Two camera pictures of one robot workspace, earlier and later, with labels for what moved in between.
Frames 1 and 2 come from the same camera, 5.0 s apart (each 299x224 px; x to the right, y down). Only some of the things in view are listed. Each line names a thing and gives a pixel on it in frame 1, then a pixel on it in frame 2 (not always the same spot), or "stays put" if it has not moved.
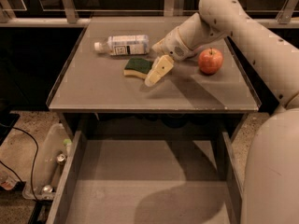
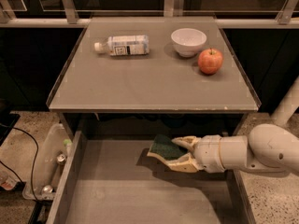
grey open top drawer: [157, 176] stays put
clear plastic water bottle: [124, 45] stays put
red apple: [210, 62] stays put
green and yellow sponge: [138, 66] → [164, 146]
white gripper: [172, 46] → [207, 149]
